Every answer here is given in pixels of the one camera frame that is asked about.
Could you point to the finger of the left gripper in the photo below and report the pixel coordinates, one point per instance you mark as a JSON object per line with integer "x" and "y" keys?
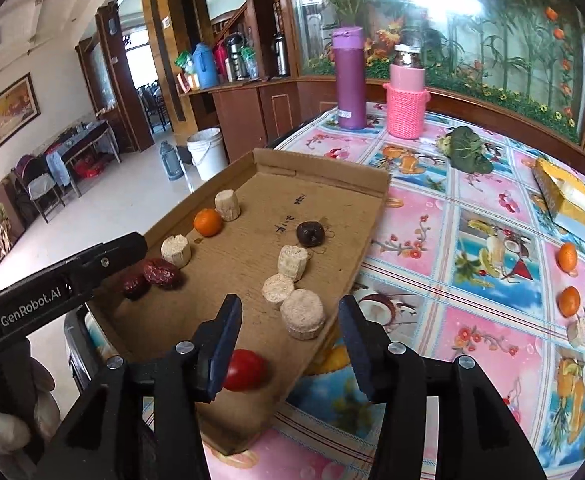
{"x": 89, "y": 268}

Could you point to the green leafy vegetable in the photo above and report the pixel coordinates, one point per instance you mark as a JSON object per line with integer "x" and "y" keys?
{"x": 464, "y": 149}

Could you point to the steel thermos flask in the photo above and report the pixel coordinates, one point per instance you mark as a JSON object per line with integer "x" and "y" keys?
{"x": 279, "y": 48}

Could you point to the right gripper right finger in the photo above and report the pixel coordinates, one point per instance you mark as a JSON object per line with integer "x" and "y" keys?
{"x": 476, "y": 431}

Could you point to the red cherry tomato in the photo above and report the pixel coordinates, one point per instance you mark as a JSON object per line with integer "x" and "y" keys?
{"x": 247, "y": 371}

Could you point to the blue thermos jug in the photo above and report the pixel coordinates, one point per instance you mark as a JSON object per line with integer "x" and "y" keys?
{"x": 205, "y": 67}

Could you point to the dried red date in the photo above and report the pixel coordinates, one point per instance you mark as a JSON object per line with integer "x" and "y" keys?
{"x": 135, "y": 286}
{"x": 162, "y": 274}

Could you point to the yellow cardboard box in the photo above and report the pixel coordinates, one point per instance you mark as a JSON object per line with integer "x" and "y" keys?
{"x": 564, "y": 195}

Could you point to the white plastic bucket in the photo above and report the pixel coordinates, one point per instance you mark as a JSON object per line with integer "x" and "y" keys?
{"x": 208, "y": 152}

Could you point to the dark side table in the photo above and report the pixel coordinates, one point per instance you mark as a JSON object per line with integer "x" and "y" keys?
{"x": 74, "y": 143}

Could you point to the framed wall painting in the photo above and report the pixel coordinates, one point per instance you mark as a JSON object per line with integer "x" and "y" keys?
{"x": 18, "y": 107}

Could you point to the purple thermos bottle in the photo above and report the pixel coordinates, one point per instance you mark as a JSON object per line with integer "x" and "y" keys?
{"x": 350, "y": 78}

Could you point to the brown cardboard tray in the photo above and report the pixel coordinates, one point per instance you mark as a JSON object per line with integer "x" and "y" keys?
{"x": 277, "y": 190}

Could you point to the pink knit-sleeve bottle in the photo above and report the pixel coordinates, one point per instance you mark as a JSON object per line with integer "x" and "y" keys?
{"x": 407, "y": 95}

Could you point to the orange tangerine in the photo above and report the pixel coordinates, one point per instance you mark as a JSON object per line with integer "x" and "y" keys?
{"x": 208, "y": 222}
{"x": 567, "y": 258}
{"x": 569, "y": 302}

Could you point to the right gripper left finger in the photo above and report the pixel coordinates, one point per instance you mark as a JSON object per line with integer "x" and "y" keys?
{"x": 134, "y": 416}

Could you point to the grey water jug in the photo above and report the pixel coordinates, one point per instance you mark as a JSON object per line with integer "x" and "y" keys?
{"x": 171, "y": 161}

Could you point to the white sugarcane chunk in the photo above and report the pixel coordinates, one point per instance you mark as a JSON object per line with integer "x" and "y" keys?
{"x": 175, "y": 249}
{"x": 227, "y": 205}
{"x": 276, "y": 289}
{"x": 292, "y": 261}
{"x": 303, "y": 314}
{"x": 576, "y": 332}

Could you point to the dark purple round fruit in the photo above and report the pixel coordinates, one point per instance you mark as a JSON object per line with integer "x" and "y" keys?
{"x": 310, "y": 234}

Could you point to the floral pink tablecloth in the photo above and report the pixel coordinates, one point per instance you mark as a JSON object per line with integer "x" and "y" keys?
{"x": 461, "y": 265}

